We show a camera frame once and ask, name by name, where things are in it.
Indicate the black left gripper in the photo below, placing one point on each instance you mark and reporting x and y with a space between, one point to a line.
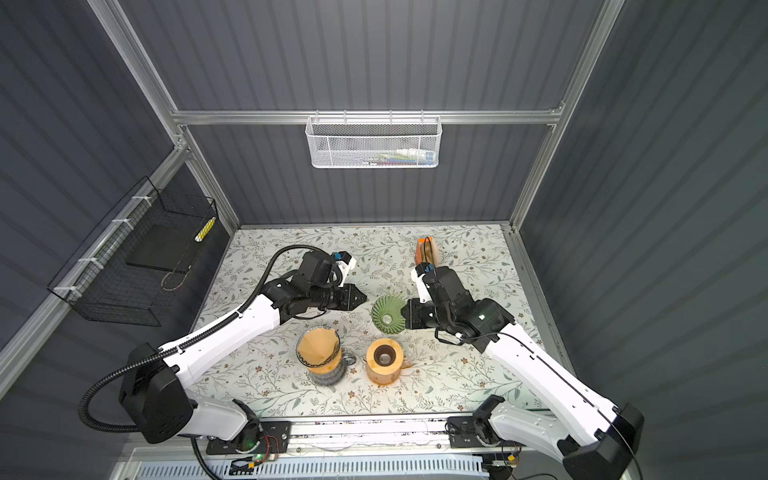
350 300

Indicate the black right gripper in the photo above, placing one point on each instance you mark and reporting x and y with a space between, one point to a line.
411 313

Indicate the single brown paper filter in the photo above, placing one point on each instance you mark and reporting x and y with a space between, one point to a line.
318 348

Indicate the clear grey glass dripper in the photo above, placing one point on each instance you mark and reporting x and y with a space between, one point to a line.
318 351

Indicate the green glass dripper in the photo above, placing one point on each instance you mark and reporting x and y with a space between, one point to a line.
386 314

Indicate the orange coffee filter box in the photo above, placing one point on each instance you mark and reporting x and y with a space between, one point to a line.
427 251

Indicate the orange glass pitcher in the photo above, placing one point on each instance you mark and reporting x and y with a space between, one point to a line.
405 366

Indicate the clear grey glass pitcher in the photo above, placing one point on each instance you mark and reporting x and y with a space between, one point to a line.
348 360

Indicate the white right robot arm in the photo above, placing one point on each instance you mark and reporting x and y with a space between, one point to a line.
591 436

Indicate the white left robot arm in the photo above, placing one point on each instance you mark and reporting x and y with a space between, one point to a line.
158 396

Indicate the yellow marker in basket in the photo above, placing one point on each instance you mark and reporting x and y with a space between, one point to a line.
205 229

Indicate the black pad in basket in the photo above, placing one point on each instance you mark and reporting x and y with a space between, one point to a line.
165 248

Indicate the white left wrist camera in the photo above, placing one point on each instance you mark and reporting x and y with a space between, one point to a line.
345 261

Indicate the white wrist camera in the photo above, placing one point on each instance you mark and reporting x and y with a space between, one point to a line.
417 276
345 261

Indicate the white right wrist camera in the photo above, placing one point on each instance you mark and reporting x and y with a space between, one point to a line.
417 276

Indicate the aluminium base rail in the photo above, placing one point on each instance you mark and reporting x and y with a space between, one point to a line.
411 446

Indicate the white wire mesh basket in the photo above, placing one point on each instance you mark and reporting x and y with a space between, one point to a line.
368 141

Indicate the black wire basket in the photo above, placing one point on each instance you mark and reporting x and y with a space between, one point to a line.
97 283

